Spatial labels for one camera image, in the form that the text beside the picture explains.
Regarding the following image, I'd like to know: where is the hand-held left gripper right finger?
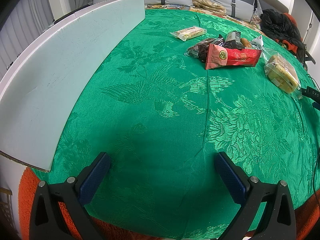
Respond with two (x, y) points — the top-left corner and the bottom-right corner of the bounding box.
(214, 151), (297, 240)

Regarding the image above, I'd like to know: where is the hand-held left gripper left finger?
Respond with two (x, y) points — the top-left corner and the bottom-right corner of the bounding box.
(29, 151), (111, 240)

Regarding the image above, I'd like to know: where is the clear bag of yellow cakes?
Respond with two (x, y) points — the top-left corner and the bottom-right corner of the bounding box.
(264, 52), (303, 100)

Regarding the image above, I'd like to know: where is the small white snack packet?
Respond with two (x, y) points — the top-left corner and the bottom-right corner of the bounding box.
(251, 35), (264, 49)

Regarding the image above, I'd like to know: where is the red snack packet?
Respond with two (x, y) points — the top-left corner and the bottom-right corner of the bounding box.
(205, 43), (262, 70)

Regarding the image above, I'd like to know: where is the black snack packet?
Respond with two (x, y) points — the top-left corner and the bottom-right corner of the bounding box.
(222, 31), (244, 49)

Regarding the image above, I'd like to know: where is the white cardboard box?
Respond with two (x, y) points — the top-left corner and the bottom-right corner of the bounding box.
(0, 0), (146, 173)

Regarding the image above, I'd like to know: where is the dark brown snack packet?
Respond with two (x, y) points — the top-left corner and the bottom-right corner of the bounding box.
(184, 38), (225, 63)

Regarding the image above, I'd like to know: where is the pale yellow wafer packet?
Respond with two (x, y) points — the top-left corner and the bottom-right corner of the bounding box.
(170, 26), (208, 42)

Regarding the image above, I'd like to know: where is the orange fuzzy blanket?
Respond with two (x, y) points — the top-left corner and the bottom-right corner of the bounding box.
(19, 166), (320, 240)

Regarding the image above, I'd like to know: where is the black and orange jacket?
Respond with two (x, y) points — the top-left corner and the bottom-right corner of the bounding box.
(260, 9), (308, 54)

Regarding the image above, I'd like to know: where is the green patterned cloth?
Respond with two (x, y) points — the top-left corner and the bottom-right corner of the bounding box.
(29, 6), (320, 240)

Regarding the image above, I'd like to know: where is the wooden shelf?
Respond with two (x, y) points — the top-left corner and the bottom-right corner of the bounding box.
(0, 189), (13, 230)

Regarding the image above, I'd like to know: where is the beige crumpled bag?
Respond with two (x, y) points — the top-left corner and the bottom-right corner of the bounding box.
(192, 0), (227, 14)

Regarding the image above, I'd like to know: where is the floral blanket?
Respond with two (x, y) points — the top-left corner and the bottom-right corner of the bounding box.
(145, 4), (263, 32)

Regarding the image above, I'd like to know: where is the white pleated curtain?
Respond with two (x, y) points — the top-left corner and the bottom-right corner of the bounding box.
(0, 0), (93, 80)

